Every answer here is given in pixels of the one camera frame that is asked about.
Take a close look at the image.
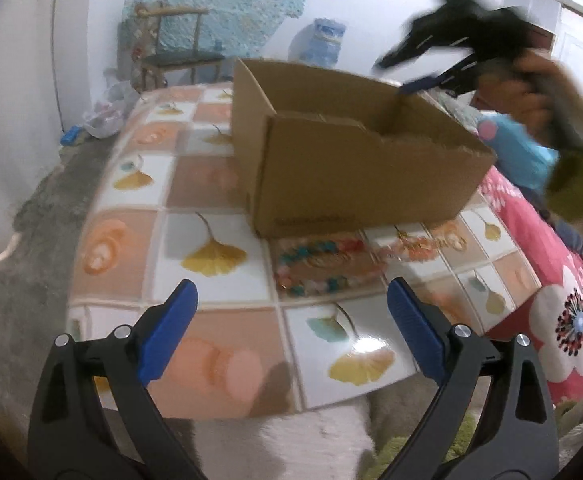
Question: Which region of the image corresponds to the wooden chair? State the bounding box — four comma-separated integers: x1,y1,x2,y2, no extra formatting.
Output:
134,2,227,92

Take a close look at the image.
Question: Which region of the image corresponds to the ginkgo print tablecloth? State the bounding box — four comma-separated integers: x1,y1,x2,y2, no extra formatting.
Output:
66,82,542,421

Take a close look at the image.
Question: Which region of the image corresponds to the blue water jug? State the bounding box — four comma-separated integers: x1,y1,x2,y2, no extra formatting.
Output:
291,17,347,68

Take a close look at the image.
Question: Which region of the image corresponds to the white panel door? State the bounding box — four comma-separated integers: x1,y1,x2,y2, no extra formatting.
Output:
500,0,583,93

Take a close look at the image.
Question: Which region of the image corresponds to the brown cardboard box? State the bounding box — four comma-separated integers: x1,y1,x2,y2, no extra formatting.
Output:
230,57,497,238

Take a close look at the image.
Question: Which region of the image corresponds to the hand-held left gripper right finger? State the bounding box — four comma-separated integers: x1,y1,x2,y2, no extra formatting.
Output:
379,276,558,480

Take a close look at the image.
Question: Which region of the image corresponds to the person's right hand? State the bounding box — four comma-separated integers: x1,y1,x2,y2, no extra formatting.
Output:
474,52,579,146

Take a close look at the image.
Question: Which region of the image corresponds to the blue plush toy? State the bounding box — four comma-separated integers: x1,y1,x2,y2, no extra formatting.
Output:
476,112,562,193

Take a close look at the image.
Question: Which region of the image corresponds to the white curtain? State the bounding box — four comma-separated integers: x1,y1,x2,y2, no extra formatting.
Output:
0,0,67,286

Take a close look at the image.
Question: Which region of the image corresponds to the white green fleece clothing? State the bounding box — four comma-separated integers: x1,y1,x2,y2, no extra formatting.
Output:
171,395,477,480

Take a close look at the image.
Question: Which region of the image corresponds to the gold dangle earring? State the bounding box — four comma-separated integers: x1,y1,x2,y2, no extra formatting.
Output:
394,227,467,261

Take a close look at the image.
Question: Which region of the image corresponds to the clear plastic bag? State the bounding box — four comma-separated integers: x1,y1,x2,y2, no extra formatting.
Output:
82,100,131,139

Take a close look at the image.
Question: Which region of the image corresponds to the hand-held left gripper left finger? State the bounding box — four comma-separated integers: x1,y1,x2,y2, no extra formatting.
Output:
27,279,207,480

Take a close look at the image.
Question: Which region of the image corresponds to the teal patterned wall cloth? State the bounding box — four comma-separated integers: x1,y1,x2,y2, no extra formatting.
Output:
124,0,312,56

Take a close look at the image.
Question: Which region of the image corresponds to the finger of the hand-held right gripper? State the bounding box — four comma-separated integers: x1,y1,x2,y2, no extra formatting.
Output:
374,10,475,70
396,57,478,97

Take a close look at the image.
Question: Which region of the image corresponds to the pink floral blanket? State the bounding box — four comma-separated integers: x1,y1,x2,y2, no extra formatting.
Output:
476,165,583,411

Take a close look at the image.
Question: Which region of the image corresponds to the multicolour beaded necklace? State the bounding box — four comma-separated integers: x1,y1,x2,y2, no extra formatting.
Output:
274,239,387,297

